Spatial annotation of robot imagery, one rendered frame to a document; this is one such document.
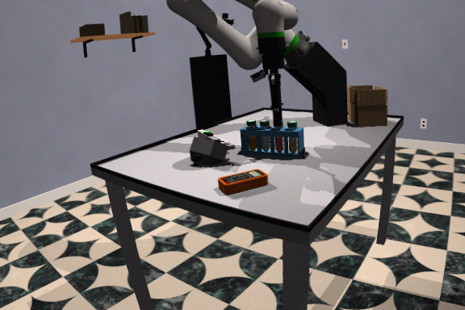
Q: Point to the blue test tube rack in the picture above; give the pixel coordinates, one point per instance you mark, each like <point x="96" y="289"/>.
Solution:
<point x="271" y="132"/>

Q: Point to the orange pocket multimeter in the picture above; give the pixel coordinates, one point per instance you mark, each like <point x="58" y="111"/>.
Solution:
<point x="243" y="181"/>

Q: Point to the white button panel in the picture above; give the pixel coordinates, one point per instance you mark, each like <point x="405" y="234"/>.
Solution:
<point x="207" y="151"/>

